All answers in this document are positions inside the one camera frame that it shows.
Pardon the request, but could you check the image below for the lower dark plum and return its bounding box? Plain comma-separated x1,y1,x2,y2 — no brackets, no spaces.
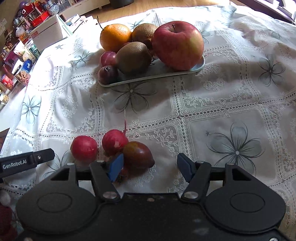
98,65,118,85

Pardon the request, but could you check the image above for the round red radish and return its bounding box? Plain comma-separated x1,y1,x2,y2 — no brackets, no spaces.
70,136,98,163

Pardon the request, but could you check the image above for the red radish with tail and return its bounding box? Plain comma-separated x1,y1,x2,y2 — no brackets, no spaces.
102,121,129,156

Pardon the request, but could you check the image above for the front brown kiwi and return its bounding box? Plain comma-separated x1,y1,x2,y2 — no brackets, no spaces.
115,42,152,75

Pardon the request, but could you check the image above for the brown kiwi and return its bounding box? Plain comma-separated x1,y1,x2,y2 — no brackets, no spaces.
115,42,152,75
132,23,158,50

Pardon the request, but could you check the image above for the orange with stem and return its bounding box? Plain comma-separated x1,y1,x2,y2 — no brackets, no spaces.
98,23,132,53

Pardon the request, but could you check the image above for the dark red tomato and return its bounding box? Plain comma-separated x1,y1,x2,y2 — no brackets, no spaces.
122,141,155,169

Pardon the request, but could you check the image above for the upper red plum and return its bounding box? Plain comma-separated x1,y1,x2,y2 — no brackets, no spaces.
100,51,116,67

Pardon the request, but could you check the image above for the pale green fruit plate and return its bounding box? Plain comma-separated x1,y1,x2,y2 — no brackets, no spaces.
99,56,206,87

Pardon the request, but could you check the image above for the back brown kiwi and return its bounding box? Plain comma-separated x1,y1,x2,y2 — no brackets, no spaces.
132,23,158,50

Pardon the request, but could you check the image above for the large red apple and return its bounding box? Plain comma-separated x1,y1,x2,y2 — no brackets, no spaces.
152,21,204,71

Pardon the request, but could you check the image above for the black round ottoman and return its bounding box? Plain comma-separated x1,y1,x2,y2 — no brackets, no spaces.
110,0,134,9

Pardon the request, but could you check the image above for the white lace tablecloth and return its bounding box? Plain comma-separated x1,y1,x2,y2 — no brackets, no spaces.
1,5,295,240

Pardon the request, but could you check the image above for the white cardboard box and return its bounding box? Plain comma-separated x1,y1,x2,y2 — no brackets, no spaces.
30,15,73,52

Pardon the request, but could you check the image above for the blue white porcelain vase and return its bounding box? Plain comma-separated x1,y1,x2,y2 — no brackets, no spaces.
45,0,60,16

